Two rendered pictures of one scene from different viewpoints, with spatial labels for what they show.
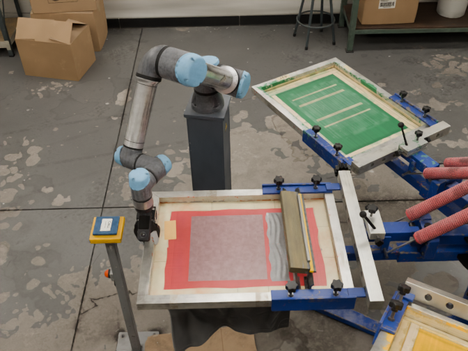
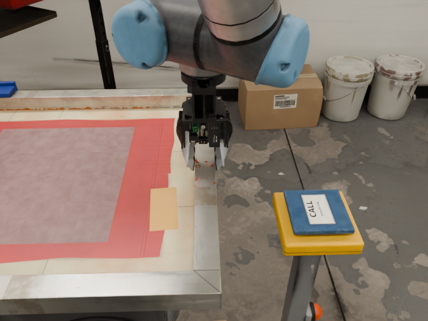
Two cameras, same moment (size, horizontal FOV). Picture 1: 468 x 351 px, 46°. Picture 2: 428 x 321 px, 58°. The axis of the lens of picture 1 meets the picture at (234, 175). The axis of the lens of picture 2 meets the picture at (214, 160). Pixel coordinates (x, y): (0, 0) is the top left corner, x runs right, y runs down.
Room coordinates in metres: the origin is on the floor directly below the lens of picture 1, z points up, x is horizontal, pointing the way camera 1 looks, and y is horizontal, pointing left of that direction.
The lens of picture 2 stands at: (2.06, 0.34, 1.44)
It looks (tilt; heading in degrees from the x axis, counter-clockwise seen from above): 38 degrees down; 179
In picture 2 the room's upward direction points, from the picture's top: straight up
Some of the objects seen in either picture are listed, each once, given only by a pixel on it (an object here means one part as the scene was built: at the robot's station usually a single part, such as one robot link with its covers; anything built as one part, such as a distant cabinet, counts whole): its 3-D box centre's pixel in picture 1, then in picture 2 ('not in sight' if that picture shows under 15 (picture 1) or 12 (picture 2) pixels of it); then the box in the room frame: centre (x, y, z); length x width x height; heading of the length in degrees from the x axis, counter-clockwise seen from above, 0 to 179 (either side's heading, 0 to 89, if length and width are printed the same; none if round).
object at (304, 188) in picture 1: (296, 192); not in sight; (1.76, -0.27, 0.97); 0.30 x 0.05 x 0.07; 90
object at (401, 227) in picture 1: (386, 231); not in sight; (1.48, -0.60, 1.02); 0.17 x 0.06 x 0.05; 90
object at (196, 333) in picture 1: (231, 321); not in sight; (1.27, 0.02, 0.74); 0.46 x 0.04 x 0.42; 90
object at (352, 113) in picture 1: (360, 108); not in sight; (2.26, -0.63, 1.05); 1.08 x 0.61 x 0.23; 30
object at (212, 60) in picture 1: (207, 73); not in sight; (2.11, 0.11, 1.37); 0.13 x 0.12 x 0.14; 58
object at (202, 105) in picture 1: (207, 95); not in sight; (2.11, 0.11, 1.25); 0.15 x 0.15 x 0.10
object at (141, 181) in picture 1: (141, 184); not in sight; (1.50, 0.34, 1.28); 0.09 x 0.08 x 0.11; 148
